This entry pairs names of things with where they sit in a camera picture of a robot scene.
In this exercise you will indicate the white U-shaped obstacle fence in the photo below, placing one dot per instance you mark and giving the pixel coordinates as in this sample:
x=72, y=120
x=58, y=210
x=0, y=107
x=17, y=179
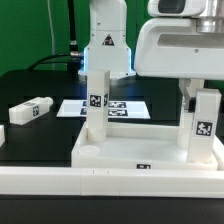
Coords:
x=17, y=180

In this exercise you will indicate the white desk top panel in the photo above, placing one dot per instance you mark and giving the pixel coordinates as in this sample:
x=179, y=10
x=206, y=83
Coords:
x=135, y=146

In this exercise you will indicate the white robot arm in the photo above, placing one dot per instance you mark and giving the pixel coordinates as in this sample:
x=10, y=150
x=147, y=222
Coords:
x=107, y=48

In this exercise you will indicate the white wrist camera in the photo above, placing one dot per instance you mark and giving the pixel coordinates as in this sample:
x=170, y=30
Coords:
x=176, y=8

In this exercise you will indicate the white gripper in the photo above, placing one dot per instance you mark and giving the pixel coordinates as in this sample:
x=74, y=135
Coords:
x=171, y=47

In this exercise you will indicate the sheet with four tags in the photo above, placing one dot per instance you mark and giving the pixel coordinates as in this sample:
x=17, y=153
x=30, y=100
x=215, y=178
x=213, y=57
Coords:
x=117, y=109

